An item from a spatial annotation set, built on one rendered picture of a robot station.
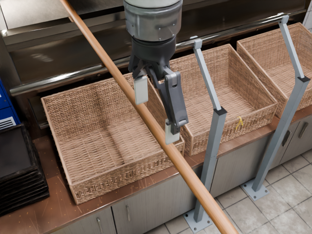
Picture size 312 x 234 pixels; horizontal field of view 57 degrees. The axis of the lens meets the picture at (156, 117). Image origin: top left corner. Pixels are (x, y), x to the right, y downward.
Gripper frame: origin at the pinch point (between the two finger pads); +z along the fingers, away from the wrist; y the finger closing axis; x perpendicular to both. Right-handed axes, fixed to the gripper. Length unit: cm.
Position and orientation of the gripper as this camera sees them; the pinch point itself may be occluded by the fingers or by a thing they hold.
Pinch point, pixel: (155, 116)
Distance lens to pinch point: 62.0
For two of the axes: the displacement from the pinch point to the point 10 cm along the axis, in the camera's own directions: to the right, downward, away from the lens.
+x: 8.8, -3.6, 3.3
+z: 0.2, 7.0, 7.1
